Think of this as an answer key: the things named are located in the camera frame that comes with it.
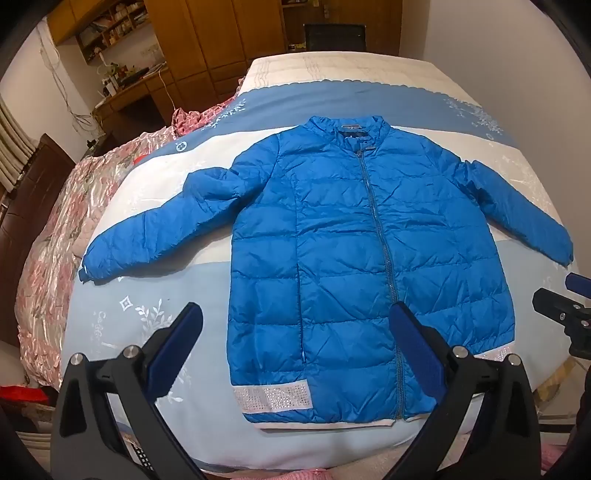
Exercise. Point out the pink crumpled cloth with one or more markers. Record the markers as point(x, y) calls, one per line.
point(191, 121)

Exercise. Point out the small green plant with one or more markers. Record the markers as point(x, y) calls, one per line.
point(117, 69)

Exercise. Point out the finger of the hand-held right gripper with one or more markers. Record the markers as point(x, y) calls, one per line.
point(558, 307)
point(579, 282)

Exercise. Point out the dark wooden headboard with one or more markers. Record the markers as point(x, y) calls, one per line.
point(32, 194)

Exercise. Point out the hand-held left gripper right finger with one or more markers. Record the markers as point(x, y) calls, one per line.
point(415, 346)

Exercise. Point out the pink floral quilt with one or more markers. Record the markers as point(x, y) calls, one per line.
point(51, 258)

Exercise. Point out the wooden wall bookshelf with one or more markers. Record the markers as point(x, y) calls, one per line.
point(111, 27)

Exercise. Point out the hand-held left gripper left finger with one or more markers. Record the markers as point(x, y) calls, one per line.
point(178, 344)

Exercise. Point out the white ribbed radiator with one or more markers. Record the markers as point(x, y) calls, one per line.
point(14, 147)

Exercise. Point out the blue and white bed cover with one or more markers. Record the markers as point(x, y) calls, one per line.
point(346, 99)

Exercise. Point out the wooden wardrobe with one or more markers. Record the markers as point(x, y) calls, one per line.
point(207, 46)

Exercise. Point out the wooden desk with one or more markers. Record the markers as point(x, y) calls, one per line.
point(134, 99)

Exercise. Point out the blue puffer jacket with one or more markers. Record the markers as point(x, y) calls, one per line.
point(323, 230)

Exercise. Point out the small red object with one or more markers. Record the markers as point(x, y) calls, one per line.
point(140, 159)

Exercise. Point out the black chair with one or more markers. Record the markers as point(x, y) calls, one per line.
point(336, 38)

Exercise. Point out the red cloth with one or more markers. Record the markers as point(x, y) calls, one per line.
point(23, 401)

